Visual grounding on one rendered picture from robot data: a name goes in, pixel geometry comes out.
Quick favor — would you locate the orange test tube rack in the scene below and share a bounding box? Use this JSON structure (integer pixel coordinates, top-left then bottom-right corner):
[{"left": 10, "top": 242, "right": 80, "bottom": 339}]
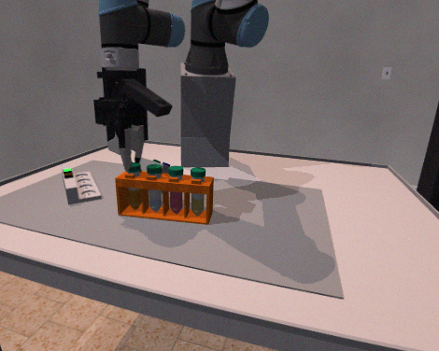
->
[{"left": 115, "top": 169, "right": 214, "bottom": 225}]

